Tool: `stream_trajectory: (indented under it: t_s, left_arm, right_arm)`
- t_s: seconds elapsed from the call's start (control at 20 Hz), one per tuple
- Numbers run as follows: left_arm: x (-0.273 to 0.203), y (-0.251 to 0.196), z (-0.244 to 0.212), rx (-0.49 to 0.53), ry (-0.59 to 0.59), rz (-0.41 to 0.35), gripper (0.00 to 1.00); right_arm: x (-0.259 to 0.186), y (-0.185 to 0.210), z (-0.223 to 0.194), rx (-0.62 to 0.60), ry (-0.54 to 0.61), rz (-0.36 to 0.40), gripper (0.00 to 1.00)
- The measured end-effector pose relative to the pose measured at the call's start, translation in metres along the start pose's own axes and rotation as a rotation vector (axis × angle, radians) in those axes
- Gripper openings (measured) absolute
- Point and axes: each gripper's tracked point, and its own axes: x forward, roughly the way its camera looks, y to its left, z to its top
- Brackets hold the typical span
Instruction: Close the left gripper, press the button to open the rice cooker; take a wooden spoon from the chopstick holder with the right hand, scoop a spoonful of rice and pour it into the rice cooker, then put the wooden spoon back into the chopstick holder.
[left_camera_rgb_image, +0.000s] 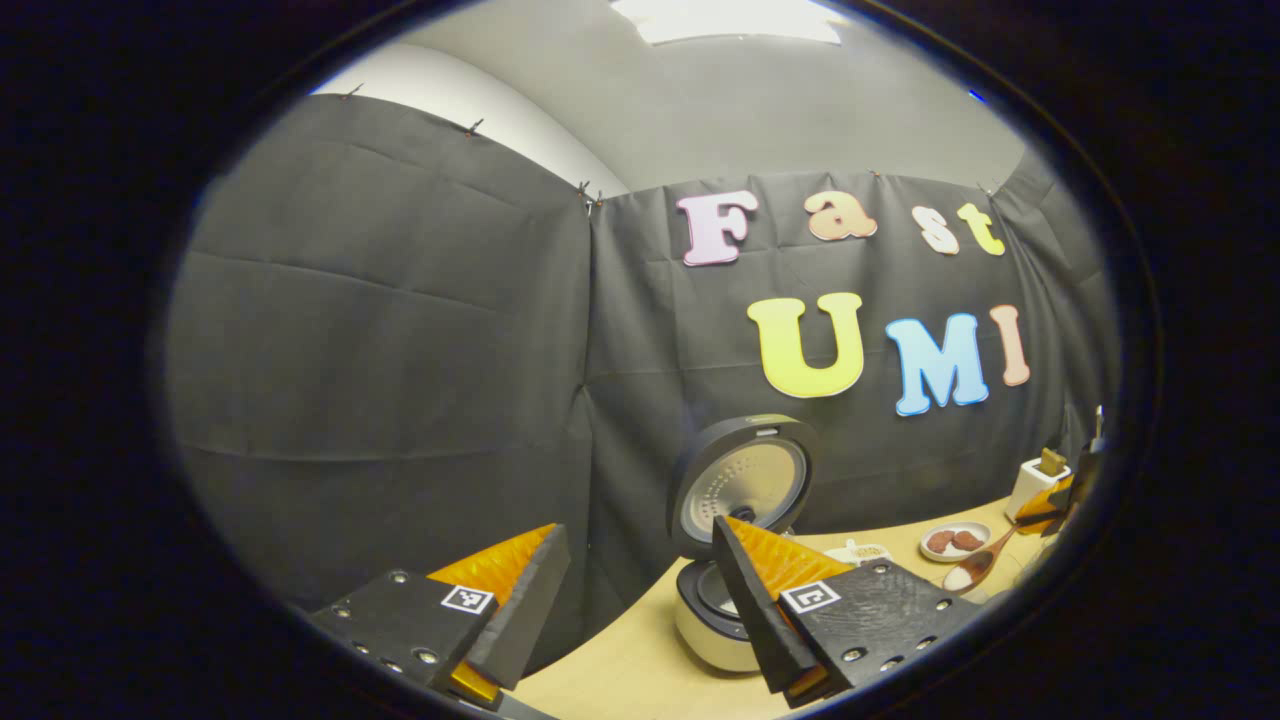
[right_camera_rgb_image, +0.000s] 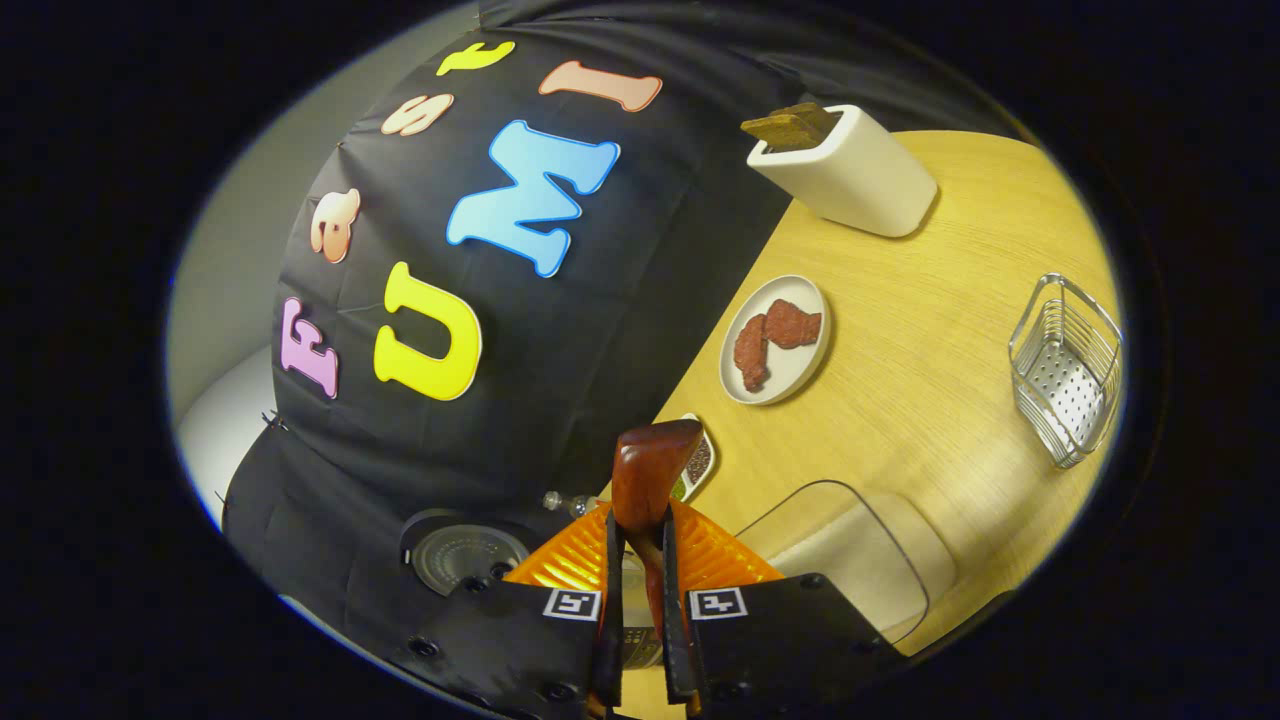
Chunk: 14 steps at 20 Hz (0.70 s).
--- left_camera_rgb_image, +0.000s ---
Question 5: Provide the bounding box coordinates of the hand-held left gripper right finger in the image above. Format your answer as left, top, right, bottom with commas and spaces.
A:
712, 515, 986, 709

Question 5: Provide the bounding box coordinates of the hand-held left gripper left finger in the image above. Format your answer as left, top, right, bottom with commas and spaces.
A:
305, 524, 573, 713

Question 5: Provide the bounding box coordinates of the white chopstick holder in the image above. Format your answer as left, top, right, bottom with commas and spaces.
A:
1005, 458, 1071, 523

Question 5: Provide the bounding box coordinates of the brown wooden spoon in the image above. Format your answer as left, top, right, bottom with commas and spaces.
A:
942, 525, 1021, 593

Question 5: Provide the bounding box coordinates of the black silver rice cooker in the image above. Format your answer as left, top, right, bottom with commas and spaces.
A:
667, 414, 823, 674

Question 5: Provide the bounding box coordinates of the white plate with red meat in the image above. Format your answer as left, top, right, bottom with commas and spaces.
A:
919, 521, 992, 563

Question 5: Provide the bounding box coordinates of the black backdrop cloth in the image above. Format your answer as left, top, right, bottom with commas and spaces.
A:
165, 95, 1121, 671

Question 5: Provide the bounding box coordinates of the large ceiling light panel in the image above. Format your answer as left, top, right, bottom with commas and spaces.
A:
610, 0, 846, 46

